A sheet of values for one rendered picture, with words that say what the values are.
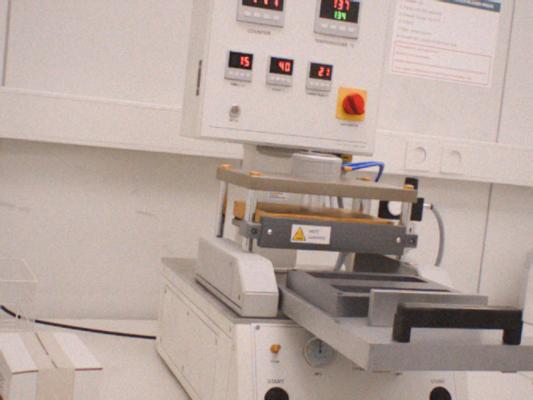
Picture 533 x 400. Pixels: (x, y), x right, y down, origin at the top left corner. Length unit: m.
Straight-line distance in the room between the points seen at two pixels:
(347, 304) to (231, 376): 0.21
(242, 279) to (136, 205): 0.72
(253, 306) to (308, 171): 0.27
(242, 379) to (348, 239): 0.28
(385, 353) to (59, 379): 0.46
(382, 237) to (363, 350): 0.40
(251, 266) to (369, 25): 0.55
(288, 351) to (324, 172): 0.31
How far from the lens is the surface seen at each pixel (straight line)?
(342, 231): 1.21
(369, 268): 1.36
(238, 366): 1.07
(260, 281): 1.10
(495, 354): 0.94
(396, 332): 0.88
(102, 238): 1.77
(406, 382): 1.17
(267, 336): 1.09
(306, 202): 1.29
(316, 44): 1.44
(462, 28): 2.11
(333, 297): 0.97
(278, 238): 1.18
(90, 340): 1.61
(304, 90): 1.42
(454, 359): 0.92
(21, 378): 1.13
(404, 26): 2.02
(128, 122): 1.71
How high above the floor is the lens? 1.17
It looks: 4 degrees down
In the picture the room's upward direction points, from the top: 6 degrees clockwise
